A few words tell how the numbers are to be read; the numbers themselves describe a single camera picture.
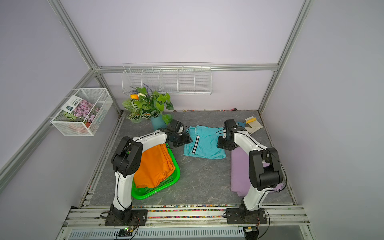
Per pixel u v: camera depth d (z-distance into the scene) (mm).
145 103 785
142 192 814
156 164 868
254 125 1122
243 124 1106
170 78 981
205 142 979
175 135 854
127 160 543
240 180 869
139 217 728
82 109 741
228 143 787
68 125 732
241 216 659
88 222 735
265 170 475
